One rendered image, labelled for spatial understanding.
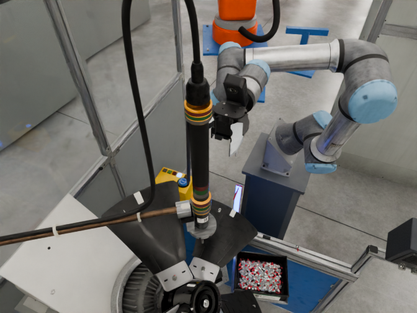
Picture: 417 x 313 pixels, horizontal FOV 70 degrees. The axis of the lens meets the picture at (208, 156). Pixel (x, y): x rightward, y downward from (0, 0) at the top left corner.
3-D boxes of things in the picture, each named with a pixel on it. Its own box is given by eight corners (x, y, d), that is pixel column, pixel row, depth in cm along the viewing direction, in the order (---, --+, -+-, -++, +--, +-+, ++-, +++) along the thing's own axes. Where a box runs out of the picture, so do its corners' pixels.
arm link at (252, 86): (262, 80, 74) (231, 73, 76) (257, 90, 71) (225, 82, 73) (259, 105, 79) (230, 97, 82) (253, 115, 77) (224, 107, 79)
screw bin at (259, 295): (232, 295, 122) (233, 289, 117) (234, 256, 133) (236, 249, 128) (286, 302, 120) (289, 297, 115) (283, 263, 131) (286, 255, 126)
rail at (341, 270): (167, 215, 151) (165, 206, 145) (170, 208, 154) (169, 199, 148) (352, 284, 128) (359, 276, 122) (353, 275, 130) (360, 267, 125)
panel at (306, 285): (183, 268, 199) (175, 215, 151) (184, 266, 200) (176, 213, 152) (306, 320, 178) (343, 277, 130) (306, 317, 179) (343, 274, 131)
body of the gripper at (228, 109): (237, 148, 70) (253, 118, 78) (241, 120, 64) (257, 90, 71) (208, 139, 72) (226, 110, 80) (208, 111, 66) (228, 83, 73)
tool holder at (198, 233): (181, 243, 69) (179, 222, 61) (177, 218, 73) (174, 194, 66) (219, 236, 70) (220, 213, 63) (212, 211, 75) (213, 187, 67)
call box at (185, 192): (155, 196, 136) (152, 182, 129) (165, 180, 143) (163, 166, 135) (187, 207, 132) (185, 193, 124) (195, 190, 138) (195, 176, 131)
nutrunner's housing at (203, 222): (195, 240, 72) (185, 71, 39) (192, 225, 75) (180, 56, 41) (211, 236, 73) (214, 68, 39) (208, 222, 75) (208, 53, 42)
